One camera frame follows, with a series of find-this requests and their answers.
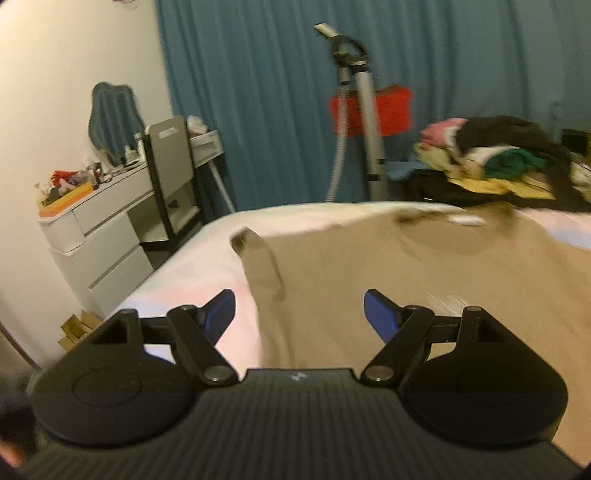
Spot teal curtain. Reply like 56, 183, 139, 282
155, 0, 591, 219

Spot garment steamer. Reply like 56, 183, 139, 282
314, 23, 389, 202

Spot white drawer dresser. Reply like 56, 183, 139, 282
38, 162, 156, 319

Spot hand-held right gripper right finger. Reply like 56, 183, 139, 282
360, 289, 509, 385

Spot red box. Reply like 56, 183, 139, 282
329, 86, 413, 138

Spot beige sweater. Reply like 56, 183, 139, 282
230, 203, 591, 457

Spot orange tray of clutter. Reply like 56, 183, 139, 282
35, 162, 103, 217

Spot cardboard boxes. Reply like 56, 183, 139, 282
57, 310, 105, 353

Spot pile of mixed clothes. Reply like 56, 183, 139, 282
406, 115, 591, 214

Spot white bed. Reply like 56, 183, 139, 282
103, 200, 591, 462

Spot wavy blue mirror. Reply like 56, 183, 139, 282
89, 82, 146, 168

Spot grey chair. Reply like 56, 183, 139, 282
139, 115, 205, 256

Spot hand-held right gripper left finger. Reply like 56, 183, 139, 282
88, 289, 240, 387

